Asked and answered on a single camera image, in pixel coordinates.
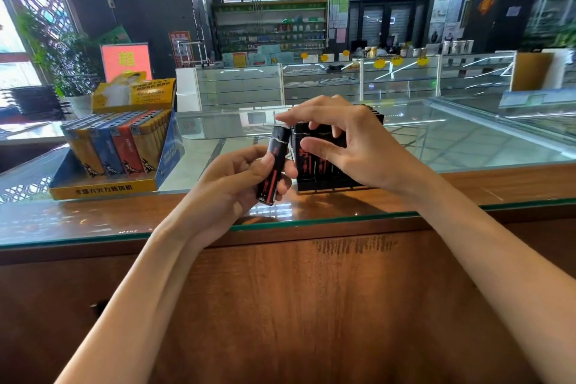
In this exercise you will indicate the person's left hand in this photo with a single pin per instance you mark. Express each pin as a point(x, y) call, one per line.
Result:
point(225, 190)

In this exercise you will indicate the person's right hand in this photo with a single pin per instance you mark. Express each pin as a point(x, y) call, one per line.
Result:
point(373, 149)

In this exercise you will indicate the person's right thumb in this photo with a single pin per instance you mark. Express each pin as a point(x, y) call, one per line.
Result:
point(321, 150)

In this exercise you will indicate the person's right middle finger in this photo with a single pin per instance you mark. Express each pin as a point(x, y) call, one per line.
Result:
point(324, 100)

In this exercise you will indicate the person's left thumb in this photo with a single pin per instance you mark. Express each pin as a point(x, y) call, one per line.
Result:
point(256, 170)

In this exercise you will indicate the black lighter with red print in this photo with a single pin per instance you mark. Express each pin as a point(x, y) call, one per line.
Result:
point(275, 158)

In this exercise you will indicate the black lighter display box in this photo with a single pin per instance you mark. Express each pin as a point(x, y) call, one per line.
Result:
point(324, 174)

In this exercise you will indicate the person's right forearm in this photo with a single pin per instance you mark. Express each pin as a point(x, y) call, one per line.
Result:
point(486, 262)

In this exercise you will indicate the person's left forearm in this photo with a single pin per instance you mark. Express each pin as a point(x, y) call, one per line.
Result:
point(144, 289)

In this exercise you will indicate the long glass display counter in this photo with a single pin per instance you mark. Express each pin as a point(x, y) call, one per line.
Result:
point(315, 84)

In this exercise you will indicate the yellow star price tag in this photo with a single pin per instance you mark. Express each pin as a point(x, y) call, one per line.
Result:
point(380, 63)
point(397, 61)
point(422, 61)

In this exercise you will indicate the green goods shelf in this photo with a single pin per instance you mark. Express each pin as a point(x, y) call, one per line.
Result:
point(270, 28)

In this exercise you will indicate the green notice board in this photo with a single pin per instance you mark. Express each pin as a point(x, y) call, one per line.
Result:
point(339, 5)

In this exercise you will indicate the black glass double door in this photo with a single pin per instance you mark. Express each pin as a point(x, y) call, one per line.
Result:
point(389, 23)

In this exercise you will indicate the metal hand trolley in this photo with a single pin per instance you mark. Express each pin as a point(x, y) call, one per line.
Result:
point(193, 55)

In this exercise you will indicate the wooden counter with glass top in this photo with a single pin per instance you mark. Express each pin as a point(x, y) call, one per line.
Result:
point(315, 298)

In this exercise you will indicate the row of colourful lighters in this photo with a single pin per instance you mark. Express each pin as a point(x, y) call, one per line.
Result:
point(117, 145)

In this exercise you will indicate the red standing poster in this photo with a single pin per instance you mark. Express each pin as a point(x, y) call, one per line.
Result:
point(181, 48)

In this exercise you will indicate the row of white canisters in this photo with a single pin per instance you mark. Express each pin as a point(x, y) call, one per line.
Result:
point(458, 47)

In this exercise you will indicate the yellow lighter display box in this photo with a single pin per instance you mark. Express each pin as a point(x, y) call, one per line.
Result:
point(108, 185)

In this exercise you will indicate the red illuminated sign board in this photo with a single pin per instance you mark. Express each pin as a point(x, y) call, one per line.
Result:
point(126, 62)

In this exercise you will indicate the angled glass display case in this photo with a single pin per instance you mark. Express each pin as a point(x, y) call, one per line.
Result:
point(517, 116)

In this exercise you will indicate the brown wooden board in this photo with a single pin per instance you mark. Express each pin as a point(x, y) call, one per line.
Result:
point(533, 71)

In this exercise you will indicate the green potted plant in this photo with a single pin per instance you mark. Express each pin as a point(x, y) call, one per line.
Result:
point(67, 64)

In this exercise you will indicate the stack of black trays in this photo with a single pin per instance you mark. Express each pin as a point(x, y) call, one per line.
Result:
point(36, 102)

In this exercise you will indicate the white wall poster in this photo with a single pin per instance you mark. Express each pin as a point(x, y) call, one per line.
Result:
point(440, 8)

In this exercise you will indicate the orange diamond wall decoration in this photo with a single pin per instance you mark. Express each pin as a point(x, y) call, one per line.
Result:
point(486, 4)

